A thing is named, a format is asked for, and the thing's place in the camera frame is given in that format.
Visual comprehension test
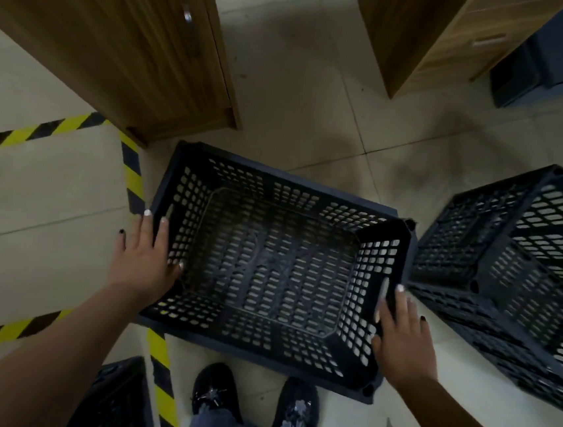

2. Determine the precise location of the person's right hand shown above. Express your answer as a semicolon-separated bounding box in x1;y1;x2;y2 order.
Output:
367;282;447;393

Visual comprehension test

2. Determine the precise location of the person's left hand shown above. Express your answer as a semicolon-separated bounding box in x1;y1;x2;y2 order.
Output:
106;207;190;307

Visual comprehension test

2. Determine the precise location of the black perforated plastic crate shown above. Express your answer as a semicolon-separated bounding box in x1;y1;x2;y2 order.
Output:
65;350;164;427
395;151;563;417
129;136;425;408

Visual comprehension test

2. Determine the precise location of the person's left forearm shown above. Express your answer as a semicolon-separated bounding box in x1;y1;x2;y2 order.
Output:
0;271;157;427

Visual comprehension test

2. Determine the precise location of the yellow black hazard tape strip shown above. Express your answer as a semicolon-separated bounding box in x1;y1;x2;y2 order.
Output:
91;131;209;427
0;102;112;167

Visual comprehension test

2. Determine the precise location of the person's right black shoe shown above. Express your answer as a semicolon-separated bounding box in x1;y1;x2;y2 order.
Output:
269;375;324;427

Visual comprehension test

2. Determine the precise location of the person's black shoe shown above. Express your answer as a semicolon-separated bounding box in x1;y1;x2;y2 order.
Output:
269;375;324;427
188;360;250;427

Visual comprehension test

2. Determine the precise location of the person's left black shoe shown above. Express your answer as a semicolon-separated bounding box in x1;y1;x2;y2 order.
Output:
188;360;250;427

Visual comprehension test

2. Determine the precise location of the dark wooden cabinet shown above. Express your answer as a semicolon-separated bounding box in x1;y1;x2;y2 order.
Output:
0;0;256;157

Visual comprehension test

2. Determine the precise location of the light wooden cabinet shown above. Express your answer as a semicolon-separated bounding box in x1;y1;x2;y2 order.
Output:
348;0;563;116

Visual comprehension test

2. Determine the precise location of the pale cabinet handle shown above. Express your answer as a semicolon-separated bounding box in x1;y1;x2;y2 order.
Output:
471;31;508;50

